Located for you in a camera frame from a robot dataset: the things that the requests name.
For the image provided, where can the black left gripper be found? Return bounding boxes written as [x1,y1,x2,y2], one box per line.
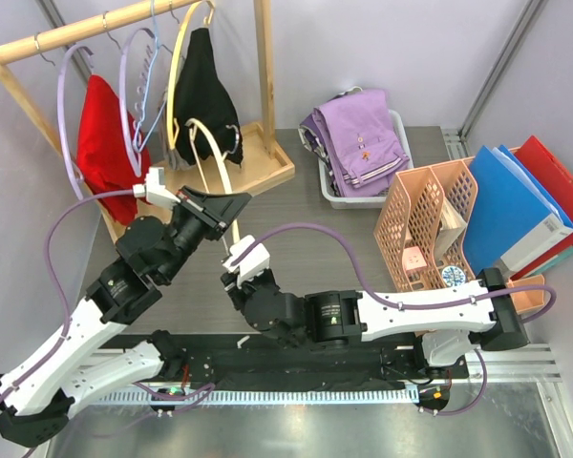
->
[158,186,250,284]

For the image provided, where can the cream white hanger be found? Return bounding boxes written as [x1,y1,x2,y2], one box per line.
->
[184,118,243,254]

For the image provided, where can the purple camouflage trousers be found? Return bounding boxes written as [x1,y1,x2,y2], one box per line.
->
[298,114,339,196]

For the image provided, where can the lilac plastic hanger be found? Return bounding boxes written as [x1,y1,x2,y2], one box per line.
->
[102,11,157,178]

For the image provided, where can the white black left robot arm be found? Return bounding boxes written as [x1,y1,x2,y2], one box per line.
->
[0,186,251,448]

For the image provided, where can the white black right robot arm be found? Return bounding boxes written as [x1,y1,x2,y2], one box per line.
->
[221,269,529,378]

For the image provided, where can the grey trousers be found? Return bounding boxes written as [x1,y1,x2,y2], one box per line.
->
[157,90,191,171]

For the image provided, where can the light blue hanger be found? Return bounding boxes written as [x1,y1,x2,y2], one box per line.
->
[132,1,173,154]

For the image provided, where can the yellow hanger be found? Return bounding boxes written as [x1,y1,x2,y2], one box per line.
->
[166,0,216,149]

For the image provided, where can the red trousers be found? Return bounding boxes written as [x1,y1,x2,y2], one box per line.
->
[74,73,153,225]

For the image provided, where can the black trousers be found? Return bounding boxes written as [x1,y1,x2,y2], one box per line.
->
[174,28,244,165]

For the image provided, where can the lilac hanger with red trousers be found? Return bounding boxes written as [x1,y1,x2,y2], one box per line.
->
[56,44,94,200]

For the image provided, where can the wooden clothes rack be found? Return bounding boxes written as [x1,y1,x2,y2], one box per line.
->
[0,0,297,244]

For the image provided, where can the white plastic basket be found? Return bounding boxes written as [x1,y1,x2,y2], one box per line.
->
[317,110,414,210]

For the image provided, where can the pink power socket cube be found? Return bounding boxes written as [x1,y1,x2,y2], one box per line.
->
[401,246,428,276]

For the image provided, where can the pink desk organizer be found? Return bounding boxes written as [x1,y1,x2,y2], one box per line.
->
[373,160,546,323]

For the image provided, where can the blue folder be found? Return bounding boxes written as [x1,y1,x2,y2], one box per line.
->
[463,146,573,279]

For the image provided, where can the teal folder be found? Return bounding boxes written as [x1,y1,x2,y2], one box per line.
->
[532,245,573,275]

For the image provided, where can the red folder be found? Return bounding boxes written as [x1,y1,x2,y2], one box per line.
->
[512,135,573,280]

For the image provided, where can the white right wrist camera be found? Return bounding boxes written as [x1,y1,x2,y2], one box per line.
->
[223,235,270,288]

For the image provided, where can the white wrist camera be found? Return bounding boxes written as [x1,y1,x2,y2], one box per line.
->
[223,235,270,288]
[133,167,180,209]

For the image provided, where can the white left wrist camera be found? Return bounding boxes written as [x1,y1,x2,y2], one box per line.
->
[133,167,180,209]

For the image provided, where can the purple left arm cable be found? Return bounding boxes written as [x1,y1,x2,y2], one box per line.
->
[0,189,219,438]

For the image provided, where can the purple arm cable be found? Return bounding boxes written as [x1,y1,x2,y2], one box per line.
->
[228,223,558,417]
[0,189,219,438]

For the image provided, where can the white slotted cable duct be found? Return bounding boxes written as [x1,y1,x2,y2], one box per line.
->
[94,385,419,406]

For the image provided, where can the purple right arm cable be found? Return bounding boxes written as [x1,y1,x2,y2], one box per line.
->
[228,223,558,417]

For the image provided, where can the aluminium rail frame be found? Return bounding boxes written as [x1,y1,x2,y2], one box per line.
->
[37,343,573,457]

